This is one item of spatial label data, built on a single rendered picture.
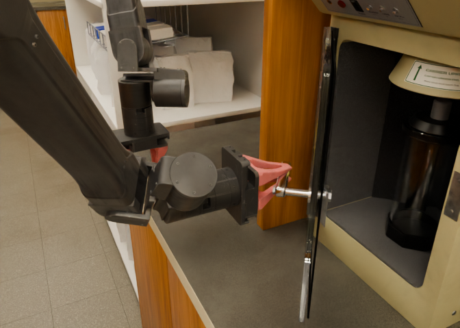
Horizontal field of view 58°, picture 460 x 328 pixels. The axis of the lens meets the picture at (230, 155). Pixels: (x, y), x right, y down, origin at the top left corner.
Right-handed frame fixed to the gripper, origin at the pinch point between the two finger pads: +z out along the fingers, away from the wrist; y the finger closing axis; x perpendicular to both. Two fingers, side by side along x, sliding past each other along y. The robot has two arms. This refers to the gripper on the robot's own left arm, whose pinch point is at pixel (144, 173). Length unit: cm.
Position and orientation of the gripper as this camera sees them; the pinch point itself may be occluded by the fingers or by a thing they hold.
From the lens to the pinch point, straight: 86.6
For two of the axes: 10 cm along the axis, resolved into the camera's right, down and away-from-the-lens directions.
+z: 0.1, 9.0, 4.3
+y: 8.9, -2.0, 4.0
